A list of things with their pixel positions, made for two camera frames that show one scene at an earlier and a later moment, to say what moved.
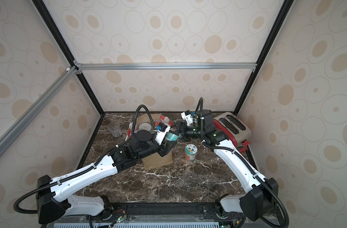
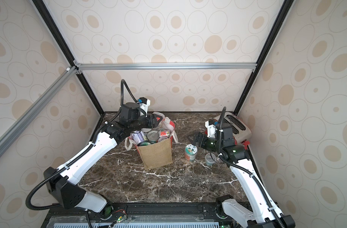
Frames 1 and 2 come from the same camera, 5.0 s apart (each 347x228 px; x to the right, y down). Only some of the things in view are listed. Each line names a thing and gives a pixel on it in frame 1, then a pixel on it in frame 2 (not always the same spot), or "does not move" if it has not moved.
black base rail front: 161,215 does not move
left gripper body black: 153,147 to 142,121
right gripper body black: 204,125 to 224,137
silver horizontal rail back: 168,66 does not move
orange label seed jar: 190,150 does not move
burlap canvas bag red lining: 157,160 does not move
